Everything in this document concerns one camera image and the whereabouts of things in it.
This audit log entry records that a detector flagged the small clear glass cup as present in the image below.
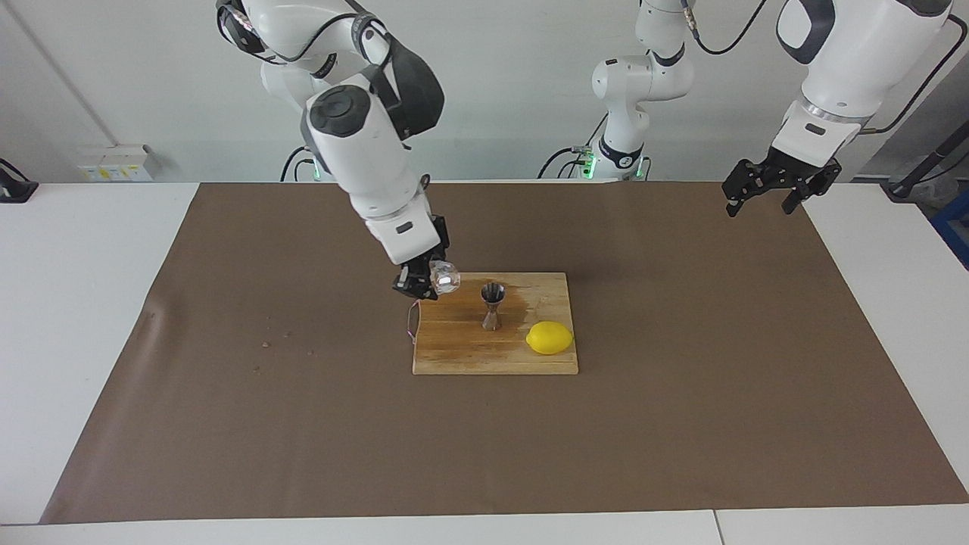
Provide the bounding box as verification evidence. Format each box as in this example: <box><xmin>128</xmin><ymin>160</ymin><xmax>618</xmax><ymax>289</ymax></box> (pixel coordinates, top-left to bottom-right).
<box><xmin>428</xmin><ymin>260</ymin><xmax>461</xmax><ymax>297</ymax></box>

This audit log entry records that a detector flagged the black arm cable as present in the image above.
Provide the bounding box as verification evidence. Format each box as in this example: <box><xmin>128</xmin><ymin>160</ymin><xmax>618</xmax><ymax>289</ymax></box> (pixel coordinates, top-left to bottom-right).
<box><xmin>678</xmin><ymin>0</ymin><xmax>969</xmax><ymax>135</ymax></box>
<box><xmin>216</xmin><ymin>0</ymin><xmax>379</xmax><ymax>69</ymax></box>

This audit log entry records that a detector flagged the black stand pole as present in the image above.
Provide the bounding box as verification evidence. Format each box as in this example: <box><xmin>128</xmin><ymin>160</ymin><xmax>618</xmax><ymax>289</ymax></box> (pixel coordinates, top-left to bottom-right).
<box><xmin>882</xmin><ymin>121</ymin><xmax>969</xmax><ymax>199</ymax></box>

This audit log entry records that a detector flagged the blue box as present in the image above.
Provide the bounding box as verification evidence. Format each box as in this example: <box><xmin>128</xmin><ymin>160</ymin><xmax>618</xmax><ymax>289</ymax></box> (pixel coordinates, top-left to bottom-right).
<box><xmin>930</xmin><ymin>193</ymin><xmax>969</xmax><ymax>269</ymax></box>

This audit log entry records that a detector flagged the brown table mat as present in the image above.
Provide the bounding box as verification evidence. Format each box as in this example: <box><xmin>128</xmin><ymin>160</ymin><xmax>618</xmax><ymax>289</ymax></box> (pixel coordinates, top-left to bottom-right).
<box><xmin>39</xmin><ymin>180</ymin><xmax>969</xmax><ymax>525</ymax></box>

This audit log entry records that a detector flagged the white wall socket strip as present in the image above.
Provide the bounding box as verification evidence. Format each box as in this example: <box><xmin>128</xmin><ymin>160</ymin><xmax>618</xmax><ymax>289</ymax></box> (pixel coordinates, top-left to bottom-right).
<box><xmin>76</xmin><ymin>144</ymin><xmax>156</xmax><ymax>182</ymax></box>

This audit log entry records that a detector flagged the wooden cutting board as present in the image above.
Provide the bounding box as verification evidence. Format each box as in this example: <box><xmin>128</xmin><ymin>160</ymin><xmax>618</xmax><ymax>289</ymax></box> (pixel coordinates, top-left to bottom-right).
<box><xmin>407</xmin><ymin>272</ymin><xmax>580</xmax><ymax>376</ymax></box>

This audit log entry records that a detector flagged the black base cable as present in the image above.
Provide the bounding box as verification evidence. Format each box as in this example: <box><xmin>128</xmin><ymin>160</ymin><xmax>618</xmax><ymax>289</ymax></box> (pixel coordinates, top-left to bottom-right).
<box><xmin>280</xmin><ymin>144</ymin><xmax>319</xmax><ymax>182</ymax></box>
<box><xmin>537</xmin><ymin>112</ymin><xmax>610</xmax><ymax>179</ymax></box>

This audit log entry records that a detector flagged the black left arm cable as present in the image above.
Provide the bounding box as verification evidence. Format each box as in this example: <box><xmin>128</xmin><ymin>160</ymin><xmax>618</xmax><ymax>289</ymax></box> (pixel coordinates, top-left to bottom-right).
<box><xmin>678</xmin><ymin>0</ymin><xmax>969</xmax><ymax>135</ymax></box>

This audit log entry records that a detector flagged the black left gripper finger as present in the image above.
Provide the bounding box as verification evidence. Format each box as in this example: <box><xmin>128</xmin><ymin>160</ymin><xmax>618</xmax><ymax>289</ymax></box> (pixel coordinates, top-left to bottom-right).
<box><xmin>721</xmin><ymin>157</ymin><xmax>780</xmax><ymax>219</ymax></box>
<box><xmin>780</xmin><ymin>161</ymin><xmax>843</xmax><ymax>216</ymax></box>

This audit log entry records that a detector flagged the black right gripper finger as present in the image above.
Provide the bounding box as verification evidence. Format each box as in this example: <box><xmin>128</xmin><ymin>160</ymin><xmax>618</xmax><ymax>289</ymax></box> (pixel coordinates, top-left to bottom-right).
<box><xmin>392</xmin><ymin>261</ymin><xmax>440</xmax><ymax>302</ymax></box>

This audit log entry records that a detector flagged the black table clamp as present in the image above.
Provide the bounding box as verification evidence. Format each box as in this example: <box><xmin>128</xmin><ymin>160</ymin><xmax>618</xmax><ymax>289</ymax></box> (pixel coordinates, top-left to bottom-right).
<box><xmin>0</xmin><ymin>157</ymin><xmax>39</xmax><ymax>204</ymax></box>

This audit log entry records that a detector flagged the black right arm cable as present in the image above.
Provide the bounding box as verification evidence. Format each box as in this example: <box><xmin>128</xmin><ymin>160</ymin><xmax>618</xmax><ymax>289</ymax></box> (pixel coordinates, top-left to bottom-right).
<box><xmin>216</xmin><ymin>0</ymin><xmax>379</xmax><ymax>69</ymax></box>

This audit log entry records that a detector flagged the yellow lemon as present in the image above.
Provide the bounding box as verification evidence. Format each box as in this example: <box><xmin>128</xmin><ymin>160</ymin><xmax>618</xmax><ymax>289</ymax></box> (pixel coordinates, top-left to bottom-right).
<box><xmin>525</xmin><ymin>320</ymin><xmax>575</xmax><ymax>356</ymax></box>

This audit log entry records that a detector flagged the steel jigger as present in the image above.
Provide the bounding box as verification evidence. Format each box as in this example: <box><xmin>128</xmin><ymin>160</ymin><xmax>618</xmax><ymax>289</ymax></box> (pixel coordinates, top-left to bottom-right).
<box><xmin>480</xmin><ymin>282</ymin><xmax>506</xmax><ymax>331</ymax></box>

